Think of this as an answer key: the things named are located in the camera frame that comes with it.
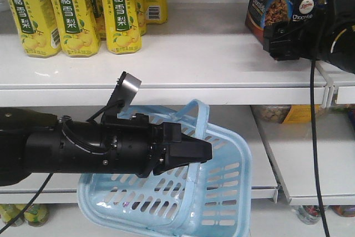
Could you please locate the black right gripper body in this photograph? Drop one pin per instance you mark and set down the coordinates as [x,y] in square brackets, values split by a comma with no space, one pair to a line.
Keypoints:
[292,40]

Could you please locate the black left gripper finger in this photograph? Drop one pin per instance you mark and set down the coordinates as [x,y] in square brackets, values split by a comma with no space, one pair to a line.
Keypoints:
[189,150]
[162,165]

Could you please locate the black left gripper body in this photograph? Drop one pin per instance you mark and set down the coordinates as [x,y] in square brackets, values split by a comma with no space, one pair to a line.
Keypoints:
[132,143]

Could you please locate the light blue plastic basket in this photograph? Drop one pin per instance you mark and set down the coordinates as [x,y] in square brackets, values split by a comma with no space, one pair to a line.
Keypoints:
[208,199]

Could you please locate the Chocofila cookie box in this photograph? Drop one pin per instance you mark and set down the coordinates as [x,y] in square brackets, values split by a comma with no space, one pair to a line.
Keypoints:
[303,10]
[266,6]

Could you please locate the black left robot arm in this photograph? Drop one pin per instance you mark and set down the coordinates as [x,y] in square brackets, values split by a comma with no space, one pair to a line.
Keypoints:
[35,142]

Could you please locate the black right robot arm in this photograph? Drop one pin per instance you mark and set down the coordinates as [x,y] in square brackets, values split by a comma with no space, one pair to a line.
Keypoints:
[327,36]

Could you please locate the clear tub pumpkin cookies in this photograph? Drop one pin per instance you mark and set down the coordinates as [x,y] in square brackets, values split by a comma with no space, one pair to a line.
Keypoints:
[283,114]

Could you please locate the white supermarket shelving unit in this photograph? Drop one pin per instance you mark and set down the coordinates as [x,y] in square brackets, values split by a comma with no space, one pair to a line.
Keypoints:
[204,51]

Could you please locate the tea bottles bottom shelf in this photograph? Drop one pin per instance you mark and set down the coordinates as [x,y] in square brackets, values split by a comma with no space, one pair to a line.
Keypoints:
[35,215]

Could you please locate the yellow pear drink carton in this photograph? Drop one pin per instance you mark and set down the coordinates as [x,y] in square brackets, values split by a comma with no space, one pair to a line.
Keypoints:
[36,26]

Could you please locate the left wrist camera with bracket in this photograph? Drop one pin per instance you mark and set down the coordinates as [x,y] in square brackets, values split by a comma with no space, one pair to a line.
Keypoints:
[123,94]

